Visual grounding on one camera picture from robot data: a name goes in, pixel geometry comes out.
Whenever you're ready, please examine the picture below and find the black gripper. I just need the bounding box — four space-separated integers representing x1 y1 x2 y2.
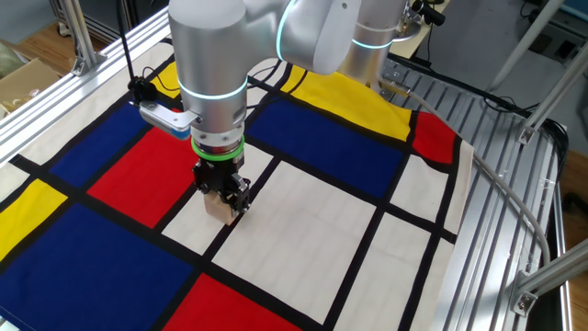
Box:
191 155 253 215

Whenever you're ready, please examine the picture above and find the light wooden cube block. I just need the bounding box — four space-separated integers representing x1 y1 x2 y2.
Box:
203 190 243 226

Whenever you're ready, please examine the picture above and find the colour block patterned cloth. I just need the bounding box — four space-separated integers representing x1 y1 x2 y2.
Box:
0 39 475 331

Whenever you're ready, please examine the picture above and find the brown cardboard box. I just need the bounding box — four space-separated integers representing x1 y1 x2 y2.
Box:
0 39 61 116

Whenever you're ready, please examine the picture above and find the pale green plastic bag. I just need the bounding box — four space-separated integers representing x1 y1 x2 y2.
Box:
0 41 24 80

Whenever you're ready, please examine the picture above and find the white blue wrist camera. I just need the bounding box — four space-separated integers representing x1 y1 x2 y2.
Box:
137 99 203 142

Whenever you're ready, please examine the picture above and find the black cable connector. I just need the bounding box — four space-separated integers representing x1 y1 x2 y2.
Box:
127 76 158 105

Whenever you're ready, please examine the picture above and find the aluminium frame post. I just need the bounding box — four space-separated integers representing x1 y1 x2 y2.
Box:
517 52 588 146
508 237 588 318
62 0 107 77
485 0 567 95

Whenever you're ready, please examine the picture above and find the black mounted camera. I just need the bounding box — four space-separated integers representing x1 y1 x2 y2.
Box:
410 0 447 28

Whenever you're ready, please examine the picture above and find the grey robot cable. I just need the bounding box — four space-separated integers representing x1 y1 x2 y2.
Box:
379 76 552 268

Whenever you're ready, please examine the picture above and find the long black cable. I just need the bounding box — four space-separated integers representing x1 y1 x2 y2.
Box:
481 94 571 185

